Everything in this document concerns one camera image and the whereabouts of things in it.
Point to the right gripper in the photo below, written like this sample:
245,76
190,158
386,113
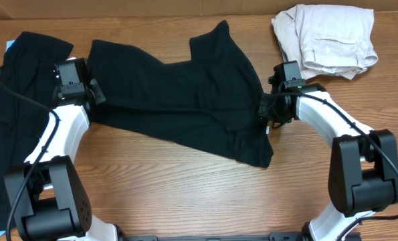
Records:
263,113

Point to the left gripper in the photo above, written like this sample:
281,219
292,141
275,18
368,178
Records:
96,90

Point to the black t-shirt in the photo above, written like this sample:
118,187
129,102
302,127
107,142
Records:
208,103

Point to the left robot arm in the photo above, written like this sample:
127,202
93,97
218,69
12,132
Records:
48,200

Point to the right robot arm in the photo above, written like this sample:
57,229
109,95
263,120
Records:
363,173

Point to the black garment pile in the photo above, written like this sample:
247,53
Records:
27,78

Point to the folded beige shorts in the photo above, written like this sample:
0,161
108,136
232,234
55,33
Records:
327,39

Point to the light blue cloth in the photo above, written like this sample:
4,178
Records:
9,44

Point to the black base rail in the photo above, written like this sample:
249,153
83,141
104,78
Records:
212,238

